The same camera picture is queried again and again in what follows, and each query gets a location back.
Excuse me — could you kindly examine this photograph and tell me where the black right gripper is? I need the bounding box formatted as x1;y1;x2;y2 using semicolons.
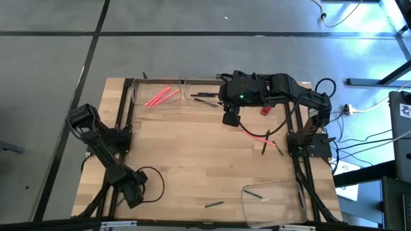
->
217;96;241;114

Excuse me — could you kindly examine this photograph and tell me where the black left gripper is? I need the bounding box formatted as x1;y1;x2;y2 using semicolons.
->
112;168;150;193

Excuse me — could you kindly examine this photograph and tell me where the clear plastic bin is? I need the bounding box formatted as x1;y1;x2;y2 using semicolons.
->
182;76;234;109
241;179;308;229
131;78;183;108

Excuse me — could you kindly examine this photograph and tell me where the grey floor foot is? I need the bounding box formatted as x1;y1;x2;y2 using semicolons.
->
0;139;26;155

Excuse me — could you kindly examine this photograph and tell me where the black metal floor beam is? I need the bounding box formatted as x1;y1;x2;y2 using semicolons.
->
345;58;411;87
332;159;397;188

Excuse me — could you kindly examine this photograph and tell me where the white paper sheet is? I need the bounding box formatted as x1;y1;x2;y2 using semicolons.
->
333;159;361;201

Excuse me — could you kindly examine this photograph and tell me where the grey cabinet with sticker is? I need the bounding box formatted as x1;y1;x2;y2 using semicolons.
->
387;90;411;184

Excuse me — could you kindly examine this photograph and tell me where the dark grey box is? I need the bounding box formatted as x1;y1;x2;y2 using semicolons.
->
380;175;411;231

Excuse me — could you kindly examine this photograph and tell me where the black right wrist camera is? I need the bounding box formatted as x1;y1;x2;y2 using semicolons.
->
222;111;241;128

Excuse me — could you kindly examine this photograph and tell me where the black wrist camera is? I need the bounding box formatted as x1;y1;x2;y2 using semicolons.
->
123;185;144;210
222;111;241;128

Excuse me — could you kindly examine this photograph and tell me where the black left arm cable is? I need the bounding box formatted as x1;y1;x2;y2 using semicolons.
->
137;166;166;204

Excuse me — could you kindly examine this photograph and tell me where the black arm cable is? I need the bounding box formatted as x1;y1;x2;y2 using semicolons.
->
137;166;166;204
236;92;302;139

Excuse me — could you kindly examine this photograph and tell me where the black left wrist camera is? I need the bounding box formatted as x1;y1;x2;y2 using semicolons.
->
123;185;144;210

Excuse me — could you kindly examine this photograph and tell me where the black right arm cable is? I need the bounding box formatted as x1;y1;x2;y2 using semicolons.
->
236;92;302;139

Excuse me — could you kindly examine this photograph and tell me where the black metal table frame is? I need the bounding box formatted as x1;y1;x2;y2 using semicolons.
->
75;76;343;225

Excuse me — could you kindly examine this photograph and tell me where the black cable loop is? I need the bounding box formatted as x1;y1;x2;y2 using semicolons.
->
315;77;338;101

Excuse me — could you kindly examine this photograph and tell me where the cream floor cable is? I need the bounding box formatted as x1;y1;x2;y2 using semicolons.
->
310;0;365;29

